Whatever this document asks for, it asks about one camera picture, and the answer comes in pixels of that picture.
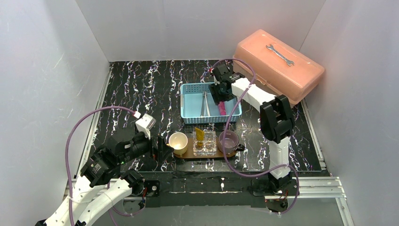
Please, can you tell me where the pink toothpaste tube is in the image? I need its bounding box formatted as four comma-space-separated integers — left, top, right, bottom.
218, 102, 226, 115

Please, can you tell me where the cream yellow mug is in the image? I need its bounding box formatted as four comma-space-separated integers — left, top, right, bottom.
167, 132, 188, 155

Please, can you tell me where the brown wooden oval tray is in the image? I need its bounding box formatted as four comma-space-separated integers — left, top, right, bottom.
174, 137, 223, 159

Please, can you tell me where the light blue plastic basket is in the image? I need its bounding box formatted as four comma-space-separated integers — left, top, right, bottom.
180, 82, 237, 124

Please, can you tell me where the yellow toothpaste tube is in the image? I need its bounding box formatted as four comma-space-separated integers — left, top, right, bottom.
195, 127, 205, 148

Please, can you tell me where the clear plastic package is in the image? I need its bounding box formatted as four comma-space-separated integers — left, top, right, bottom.
192, 130, 217, 156

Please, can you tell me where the purple translucent cup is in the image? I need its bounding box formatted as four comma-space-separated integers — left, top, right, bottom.
217, 130, 245, 155

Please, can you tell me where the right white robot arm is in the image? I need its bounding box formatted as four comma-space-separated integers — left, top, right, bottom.
209, 62, 295, 190

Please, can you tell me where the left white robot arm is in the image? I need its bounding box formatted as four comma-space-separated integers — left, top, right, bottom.
36, 132, 174, 226

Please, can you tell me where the grey toothbrush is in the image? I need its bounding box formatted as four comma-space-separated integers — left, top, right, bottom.
200, 91, 206, 117

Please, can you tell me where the pink plastic toolbox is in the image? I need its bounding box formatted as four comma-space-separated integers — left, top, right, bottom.
233, 29, 325, 106

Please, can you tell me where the silver open-end wrench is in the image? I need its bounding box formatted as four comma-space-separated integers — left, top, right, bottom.
266, 44, 295, 66

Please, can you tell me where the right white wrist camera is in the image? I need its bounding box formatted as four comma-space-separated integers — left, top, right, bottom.
213, 76, 220, 90

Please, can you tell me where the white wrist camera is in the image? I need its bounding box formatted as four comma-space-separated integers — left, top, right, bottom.
213, 76, 220, 90
133, 111, 156, 140

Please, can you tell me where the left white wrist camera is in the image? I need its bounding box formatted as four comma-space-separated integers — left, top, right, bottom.
133, 111, 156, 140

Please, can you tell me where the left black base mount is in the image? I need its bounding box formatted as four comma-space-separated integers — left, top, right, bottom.
128, 180, 160, 197

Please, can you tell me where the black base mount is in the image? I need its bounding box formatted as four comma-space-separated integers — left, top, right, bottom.
128, 180, 160, 197
248, 178, 298, 199

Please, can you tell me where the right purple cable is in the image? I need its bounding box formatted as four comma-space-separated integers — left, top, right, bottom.
212, 58, 300, 216

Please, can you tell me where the purple cable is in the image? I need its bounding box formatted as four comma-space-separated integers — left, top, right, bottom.
212, 58, 300, 216
64, 106, 141, 226

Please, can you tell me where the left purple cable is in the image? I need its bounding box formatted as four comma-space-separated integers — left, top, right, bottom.
64, 106, 141, 226

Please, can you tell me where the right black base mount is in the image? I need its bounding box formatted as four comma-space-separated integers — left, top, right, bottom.
248, 178, 298, 199

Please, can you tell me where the aluminium frame rail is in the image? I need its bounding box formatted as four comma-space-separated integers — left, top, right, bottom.
62, 176, 347, 200

